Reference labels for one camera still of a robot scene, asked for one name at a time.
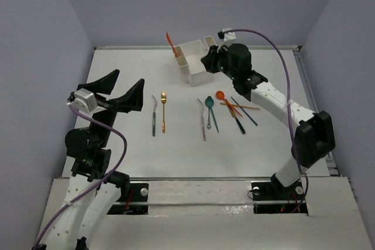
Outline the dark blue chopstick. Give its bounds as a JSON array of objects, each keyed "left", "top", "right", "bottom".
[{"left": 231, "top": 97, "right": 258, "bottom": 126}]

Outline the gold fork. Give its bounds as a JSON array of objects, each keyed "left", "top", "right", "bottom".
[{"left": 161, "top": 91, "right": 167, "bottom": 133}]

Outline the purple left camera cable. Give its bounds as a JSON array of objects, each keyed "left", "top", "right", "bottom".
[{"left": 31, "top": 106, "right": 128, "bottom": 250}]

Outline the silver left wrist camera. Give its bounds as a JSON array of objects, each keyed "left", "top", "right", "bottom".
[{"left": 67, "top": 88, "right": 98, "bottom": 114}]

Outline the iridescent metal spoon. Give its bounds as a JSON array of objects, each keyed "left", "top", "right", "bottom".
[{"left": 206, "top": 108, "right": 212, "bottom": 129}]

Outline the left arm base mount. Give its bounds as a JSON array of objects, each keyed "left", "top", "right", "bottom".
[{"left": 107, "top": 181, "right": 149, "bottom": 215}]

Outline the orange plastic spoon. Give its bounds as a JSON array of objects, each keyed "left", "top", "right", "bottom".
[{"left": 216, "top": 91, "right": 242, "bottom": 117}]

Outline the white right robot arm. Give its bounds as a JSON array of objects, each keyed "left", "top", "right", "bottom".
[{"left": 201, "top": 43, "right": 336, "bottom": 198}]

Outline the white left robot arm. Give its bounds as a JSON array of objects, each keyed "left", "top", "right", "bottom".
[{"left": 33, "top": 69, "right": 145, "bottom": 249}]

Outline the orange chopstick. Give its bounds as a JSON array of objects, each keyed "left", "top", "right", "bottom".
[{"left": 220, "top": 102, "right": 261, "bottom": 110}]

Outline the gold knife green handle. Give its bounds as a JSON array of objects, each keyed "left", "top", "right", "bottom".
[{"left": 225, "top": 101, "right": 246, "bottom": 134}]

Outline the teal plastic spoon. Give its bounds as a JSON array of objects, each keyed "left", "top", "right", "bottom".
[{"left": 204, "top": 96, "right": 219, "bottom": 133}]

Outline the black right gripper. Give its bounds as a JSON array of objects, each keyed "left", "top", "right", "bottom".
[{"left": 200, "top": 43, "right": 237, "bottom": 80}]

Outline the dark handled silver fork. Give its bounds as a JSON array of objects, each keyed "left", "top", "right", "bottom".
[{"left": 152, "top": 95, "right": 158, "bottom": 136}]

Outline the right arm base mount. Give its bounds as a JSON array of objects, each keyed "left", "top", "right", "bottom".
[{"left": 247, "top": 181, "right": 308, "bottom": 214}]

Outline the orange plastic knife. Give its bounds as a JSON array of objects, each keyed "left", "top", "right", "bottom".
[{"left": 166, "top": 32, "right": 179, "bottom": 57}]

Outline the white utensil caddy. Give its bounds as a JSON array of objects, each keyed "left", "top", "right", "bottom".
[{"left": 175, "top": 36, "right": 216, "bottom": 87}]

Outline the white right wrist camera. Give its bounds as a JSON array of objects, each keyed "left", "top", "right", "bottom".
[{"left": 217, "top": 28, "right": 237, "bottom": 46}]

